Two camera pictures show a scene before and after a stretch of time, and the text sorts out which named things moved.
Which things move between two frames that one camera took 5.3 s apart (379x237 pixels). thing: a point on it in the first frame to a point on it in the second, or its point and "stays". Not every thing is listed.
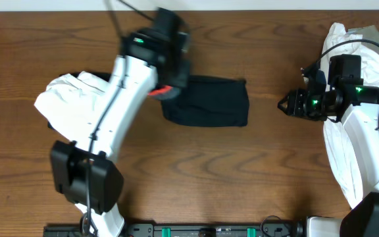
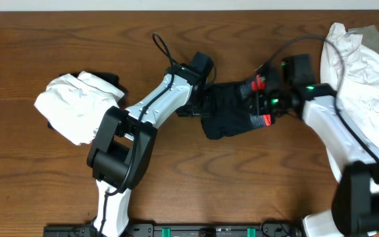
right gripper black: x=297 y=97 to x=262 y=111
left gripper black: x=175 y=80 to x=194 y=107
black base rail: x=184 y=230 stays
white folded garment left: x=71 y=103 stays
